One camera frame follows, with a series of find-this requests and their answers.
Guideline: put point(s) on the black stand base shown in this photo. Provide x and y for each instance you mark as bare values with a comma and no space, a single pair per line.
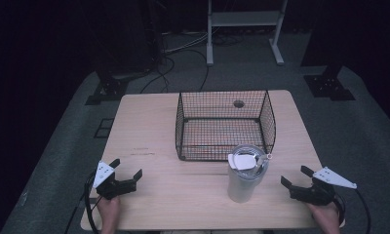
329,85
109,89

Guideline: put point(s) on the person's left hand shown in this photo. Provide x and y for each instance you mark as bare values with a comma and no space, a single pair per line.
109,211

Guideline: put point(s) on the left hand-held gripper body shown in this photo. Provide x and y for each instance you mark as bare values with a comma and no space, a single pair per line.
118,187

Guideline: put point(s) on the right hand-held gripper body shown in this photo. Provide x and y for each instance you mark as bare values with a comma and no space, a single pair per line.
313,193

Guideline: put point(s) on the person's right hand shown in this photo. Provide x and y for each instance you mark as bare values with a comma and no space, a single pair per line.
326,217

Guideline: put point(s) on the white metal stand frame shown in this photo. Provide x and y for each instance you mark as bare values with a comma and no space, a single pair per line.
245,19

